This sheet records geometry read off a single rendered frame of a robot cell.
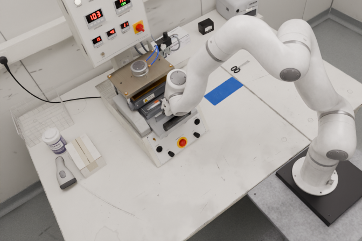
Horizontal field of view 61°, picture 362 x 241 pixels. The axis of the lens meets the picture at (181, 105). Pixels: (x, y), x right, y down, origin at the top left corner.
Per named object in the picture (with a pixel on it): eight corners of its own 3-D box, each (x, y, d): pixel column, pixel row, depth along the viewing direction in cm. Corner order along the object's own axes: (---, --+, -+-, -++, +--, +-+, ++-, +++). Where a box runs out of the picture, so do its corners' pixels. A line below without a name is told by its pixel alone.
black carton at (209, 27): (198, 30, 208) (197, 22, 203) (209, 26, 210) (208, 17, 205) (203, 35, 205) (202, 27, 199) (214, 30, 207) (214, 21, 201)
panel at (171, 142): (161, 165, 151) (145, 136, 142) (206, 131, 161) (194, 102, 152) (162, 167, 149) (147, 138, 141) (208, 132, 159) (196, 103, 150)
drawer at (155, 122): (127, 104, 155) (123, 94, 149) (161, 82, 162) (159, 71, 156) (161, 141, 139) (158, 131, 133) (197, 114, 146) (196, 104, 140)
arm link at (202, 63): (238, 82, 95) (186, 119, 118) (226, 39, 101) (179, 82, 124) (215, 79, 90) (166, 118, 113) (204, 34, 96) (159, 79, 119)
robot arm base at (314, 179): (345, 173, 135) (359, 150, 121) (324, 204, 127) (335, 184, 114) (305, 149, 145) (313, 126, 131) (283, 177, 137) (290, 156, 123)
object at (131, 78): (105, 82, 155) (97, 63, 145) (155, 52, 165) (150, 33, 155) (131, 109, 141) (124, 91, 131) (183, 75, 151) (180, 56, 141)
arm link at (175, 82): (187, 103, 121) (183, 83, 124) (192, 89, 109) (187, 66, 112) (166, 106, 120) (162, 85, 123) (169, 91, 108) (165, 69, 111)
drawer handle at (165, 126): (163, 129, 138) (161, 123, 135) (188, 111, 143) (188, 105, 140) (166, 132, 137) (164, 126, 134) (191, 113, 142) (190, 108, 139)
